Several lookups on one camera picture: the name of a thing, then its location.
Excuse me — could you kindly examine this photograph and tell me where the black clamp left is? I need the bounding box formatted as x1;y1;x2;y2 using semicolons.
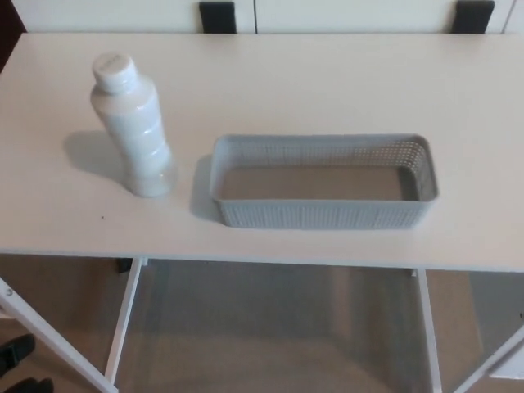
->
199;1;238;34

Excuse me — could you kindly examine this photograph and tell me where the dark maroon panel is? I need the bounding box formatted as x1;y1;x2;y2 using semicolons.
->
0;0;28;75

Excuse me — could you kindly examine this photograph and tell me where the grey perforated plastic basket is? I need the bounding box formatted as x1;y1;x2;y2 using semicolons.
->
209;133;440;231

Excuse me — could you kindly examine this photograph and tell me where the white desk leg frame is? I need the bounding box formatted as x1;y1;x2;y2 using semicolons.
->
0;257;149;393
407;268;524;393

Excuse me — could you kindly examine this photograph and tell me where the black clamp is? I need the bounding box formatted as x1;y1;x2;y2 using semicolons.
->
199;1;238;34
454;0;496;35

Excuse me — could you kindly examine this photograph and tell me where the white plastic bottle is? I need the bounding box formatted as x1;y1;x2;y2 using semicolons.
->
89;51;179;200

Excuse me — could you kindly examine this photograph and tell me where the black clamp right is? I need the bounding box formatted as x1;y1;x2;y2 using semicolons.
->
454;0;496;35

